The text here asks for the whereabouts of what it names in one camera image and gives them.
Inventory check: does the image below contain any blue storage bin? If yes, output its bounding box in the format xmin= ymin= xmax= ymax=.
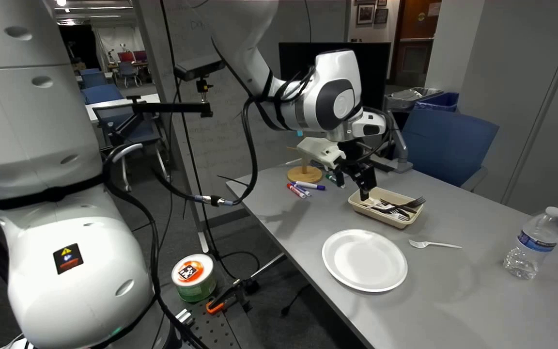
xmin=413 ymin=89 xmax=462 ymax=112

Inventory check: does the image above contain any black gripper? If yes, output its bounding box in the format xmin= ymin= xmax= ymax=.
xmin=334 ymin=141 xmax=382 ymax=201

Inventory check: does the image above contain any dark framed picture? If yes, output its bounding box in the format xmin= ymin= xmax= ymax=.
xmin=355 ymin=4 xmax=376 ymax=27

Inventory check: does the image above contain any brown wooden door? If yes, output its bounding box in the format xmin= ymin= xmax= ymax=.
xmin=398 ymin=0 xmax=446 ymax=41

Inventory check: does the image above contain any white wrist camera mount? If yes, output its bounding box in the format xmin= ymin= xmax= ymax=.
xmin=297 ymin=134 xmax=349 ymax=172

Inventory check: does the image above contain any clear plastic water bottle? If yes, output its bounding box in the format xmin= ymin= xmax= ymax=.
xmin=502 ymin=203 xmax=558 ymax=283

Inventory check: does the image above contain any white plastic spoon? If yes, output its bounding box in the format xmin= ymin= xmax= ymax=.
xmin=363 ymin=194 xmax=394 ymax=213

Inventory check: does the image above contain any small white plastic fork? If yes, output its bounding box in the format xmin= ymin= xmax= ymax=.
xmin=407 ymin=236 xmax=465 ymax=252

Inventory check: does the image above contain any black camera on stand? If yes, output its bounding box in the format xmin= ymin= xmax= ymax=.
xmin=173 ymin=58 xmax=227 ymax=83

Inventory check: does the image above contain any red purple marker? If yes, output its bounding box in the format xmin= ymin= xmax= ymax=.
xmin=285 ymin=180 xmax=310 ymax=200

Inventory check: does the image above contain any blue white marker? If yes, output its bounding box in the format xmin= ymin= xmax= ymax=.
xmin=293 ymin=180 xmax=328 ymax=194

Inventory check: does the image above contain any orange black bar clamp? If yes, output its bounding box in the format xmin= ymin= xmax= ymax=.
xmin=202 ymin=283 xmax=246 ymax=318

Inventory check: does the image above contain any green white round container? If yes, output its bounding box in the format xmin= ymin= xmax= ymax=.
xmin=171 ymin=252 xmax=219 ymax=306

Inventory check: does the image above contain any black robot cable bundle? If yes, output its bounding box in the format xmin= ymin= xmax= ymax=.
xmin=101 ymin=64 xmax=324 ymax=349

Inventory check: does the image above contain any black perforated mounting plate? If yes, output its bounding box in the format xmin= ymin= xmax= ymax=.
xmin=181 ymin=308 xmax=246 ymax=349

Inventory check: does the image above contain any blue chair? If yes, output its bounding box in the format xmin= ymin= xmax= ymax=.
xmin=82 ymin=81 xmax=171 ymax=190
xmin=400 ymin=103 xmax=500 ymax=190

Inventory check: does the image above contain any black plastic spoon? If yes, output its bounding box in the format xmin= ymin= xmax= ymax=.
xmin=372 ymin=196 xmax=405 ymax=215

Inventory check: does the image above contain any white round plate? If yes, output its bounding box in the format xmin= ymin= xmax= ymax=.
xmin=320 ymin=227 xmax=411 ymax=296

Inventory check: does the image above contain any beige rectangular tray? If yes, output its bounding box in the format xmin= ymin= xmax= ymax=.
xmin=345 ymin=184 xmax=429 ymax=231

